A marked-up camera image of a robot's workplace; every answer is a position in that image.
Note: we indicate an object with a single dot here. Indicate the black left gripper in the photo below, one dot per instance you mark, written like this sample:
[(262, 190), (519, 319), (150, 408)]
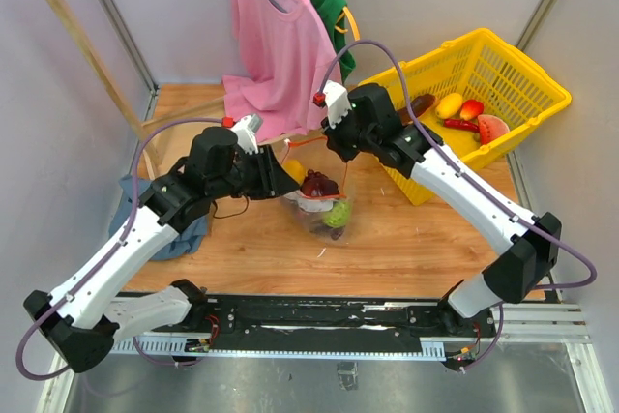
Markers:
[(276, 180)]

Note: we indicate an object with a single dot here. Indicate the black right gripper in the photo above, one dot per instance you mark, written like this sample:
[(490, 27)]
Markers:
[(334, 141)]

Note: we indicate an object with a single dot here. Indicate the yellow round fruit toy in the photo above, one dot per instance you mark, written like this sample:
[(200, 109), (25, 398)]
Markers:
[(295, 170)]

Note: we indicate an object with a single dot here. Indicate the dark purple eggplant toy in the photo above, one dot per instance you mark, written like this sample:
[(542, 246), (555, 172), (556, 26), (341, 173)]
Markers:
[(320, 188)]

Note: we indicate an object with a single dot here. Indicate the clear zip top bag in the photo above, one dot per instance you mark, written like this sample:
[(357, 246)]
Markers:
[(314, 154)]

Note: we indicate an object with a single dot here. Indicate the green custard apple toy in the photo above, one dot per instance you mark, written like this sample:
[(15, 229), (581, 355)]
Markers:
[(339, 215)]

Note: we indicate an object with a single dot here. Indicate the dark purple grape bunch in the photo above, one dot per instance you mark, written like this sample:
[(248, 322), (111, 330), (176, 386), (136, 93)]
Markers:
[(326, 232)]

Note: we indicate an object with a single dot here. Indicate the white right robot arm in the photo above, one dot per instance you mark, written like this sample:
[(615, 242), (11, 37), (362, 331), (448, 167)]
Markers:
[(364, 121)]

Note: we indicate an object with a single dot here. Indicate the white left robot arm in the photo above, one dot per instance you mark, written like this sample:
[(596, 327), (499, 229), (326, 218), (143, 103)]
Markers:
[(79, 317)]

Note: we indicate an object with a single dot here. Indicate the red chili pepper toy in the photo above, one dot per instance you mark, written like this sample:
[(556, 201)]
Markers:
[(462, 125)]

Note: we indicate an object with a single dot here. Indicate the yellow lemon toy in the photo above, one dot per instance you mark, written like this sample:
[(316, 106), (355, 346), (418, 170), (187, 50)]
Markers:
[(449, 106)]

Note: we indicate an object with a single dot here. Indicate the pink t-shirt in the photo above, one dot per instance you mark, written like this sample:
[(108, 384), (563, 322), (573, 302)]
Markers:
[(276, 85)]

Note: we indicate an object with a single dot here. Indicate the blue cloth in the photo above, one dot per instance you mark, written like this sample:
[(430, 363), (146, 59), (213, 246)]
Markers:
[(186, 243)]

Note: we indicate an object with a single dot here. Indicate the green t-shirt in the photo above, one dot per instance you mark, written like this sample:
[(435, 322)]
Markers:
[(317, 32)]

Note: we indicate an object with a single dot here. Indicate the watermelon slice toy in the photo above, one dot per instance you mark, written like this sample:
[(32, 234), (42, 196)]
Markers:
[(491, 128)]

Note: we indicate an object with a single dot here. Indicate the yellow plastic basket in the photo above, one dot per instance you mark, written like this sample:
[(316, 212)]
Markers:
[(481, 66)]

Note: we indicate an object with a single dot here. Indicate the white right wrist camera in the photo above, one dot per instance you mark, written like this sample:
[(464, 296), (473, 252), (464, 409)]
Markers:
[(334, 98)]

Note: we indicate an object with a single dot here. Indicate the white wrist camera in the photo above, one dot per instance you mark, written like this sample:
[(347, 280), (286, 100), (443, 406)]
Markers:
[(334, 98), (246, 130)]

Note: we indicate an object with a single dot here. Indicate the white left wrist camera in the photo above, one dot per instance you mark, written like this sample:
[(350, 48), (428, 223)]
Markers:
[(246, 130)]

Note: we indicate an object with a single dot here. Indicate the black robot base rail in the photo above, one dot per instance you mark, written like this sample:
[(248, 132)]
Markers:
[(318, 328)]

